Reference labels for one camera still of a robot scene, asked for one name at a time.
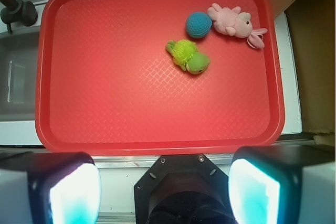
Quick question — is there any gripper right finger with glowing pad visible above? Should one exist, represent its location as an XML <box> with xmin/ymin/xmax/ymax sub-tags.
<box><xmin>228</xmin><ymin>145</ymin><xmax>335</xmax><ymax>223</ymax></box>

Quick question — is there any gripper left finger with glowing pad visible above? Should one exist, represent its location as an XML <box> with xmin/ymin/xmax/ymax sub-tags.
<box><xmin>1</xmin><ymin>152</ymin><xmax>101</xmax><ymax>223</ymax></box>

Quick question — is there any blue dimpled ball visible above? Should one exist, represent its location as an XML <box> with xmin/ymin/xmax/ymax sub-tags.
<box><xmin>185</xmin><ymin>12</ymin><xmax>213</xmax><ymax>39</ymax></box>

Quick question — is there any clear plastic bin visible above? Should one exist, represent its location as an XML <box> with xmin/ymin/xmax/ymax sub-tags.
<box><xmin>1</xmin><ymin>31</ymin><xmax>39</xmax><ymax>122</ymax></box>

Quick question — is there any green plush turtle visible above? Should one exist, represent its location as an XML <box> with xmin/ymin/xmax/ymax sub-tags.
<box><xmin>165</xmin><ymin>39</ymin><xmax>211</xmax><ymax>74</ymax></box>

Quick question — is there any pink plush bunny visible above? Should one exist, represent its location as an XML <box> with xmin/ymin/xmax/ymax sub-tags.
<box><xmin>207</xmin><ymin>3</ymin><xmax>268</xmax><ymax>49</ymax></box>

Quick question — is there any black clamp knob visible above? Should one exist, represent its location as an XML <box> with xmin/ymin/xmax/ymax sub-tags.
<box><xmin>1</xmin><ymin>0</ymin><xmax>38</xmax><ymax>34</ymax></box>

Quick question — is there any brown cardboard box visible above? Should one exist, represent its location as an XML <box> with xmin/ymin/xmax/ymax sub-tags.
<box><xmin>270</xmin><ymin>0</ymin><xmax>335</xmax><ymax>145</ymax></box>

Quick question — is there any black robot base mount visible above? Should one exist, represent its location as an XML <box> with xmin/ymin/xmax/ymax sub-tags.
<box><xmin>134</xmin><ymin>154</ymin><xmax>236</xmax><ymax>223</ymax></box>

